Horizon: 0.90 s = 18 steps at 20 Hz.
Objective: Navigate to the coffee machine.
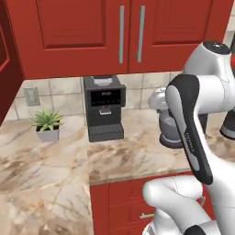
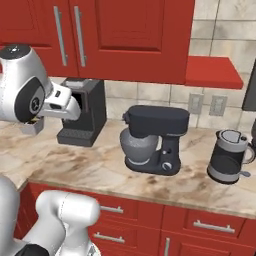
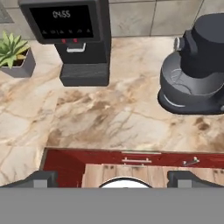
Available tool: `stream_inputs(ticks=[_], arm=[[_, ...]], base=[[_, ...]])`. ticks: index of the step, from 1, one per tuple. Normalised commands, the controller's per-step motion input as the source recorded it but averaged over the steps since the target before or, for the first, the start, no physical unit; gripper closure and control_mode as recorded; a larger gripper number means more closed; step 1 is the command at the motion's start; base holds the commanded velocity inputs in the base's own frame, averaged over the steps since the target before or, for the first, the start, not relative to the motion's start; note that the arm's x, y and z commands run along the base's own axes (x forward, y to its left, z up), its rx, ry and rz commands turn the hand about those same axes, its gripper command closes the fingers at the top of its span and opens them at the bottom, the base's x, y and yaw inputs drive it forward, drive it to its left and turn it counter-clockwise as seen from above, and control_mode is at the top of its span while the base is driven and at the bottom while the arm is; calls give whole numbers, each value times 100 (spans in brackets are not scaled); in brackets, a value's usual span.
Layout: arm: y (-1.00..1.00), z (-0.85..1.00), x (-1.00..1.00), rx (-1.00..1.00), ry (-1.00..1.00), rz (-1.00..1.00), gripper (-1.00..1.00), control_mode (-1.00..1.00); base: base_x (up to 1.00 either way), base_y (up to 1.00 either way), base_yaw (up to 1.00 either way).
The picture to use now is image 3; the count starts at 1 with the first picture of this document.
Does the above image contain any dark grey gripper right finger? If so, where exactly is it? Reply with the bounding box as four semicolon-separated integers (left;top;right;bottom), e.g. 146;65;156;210
166;170;223;189

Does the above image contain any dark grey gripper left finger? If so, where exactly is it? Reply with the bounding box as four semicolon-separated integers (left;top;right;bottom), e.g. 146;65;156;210
3;170;59;189

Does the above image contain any black coffee machine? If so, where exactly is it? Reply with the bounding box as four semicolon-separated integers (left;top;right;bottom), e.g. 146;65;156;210
17;0;112;88

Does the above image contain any red cupboard door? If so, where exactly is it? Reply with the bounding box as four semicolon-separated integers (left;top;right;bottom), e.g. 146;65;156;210
159;151;224;170

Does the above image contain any red drawer front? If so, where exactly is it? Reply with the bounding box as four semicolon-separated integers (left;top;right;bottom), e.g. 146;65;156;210
120;150;163;168

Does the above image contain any white and black round object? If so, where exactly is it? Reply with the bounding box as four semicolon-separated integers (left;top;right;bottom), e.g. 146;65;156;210
98;176;154;189

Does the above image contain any dark grey stand mixer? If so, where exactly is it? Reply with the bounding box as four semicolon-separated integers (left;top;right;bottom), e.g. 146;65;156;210
157;12;224;116

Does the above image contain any green plant in grey pot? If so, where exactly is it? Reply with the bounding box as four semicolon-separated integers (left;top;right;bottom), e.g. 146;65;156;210
0;31;37;79

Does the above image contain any silver cupboard door handle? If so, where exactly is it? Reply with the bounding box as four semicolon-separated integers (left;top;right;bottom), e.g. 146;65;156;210
182;156;200;167

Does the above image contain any silver drawer handle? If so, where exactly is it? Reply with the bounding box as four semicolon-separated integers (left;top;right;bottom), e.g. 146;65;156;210
121;157;152;166

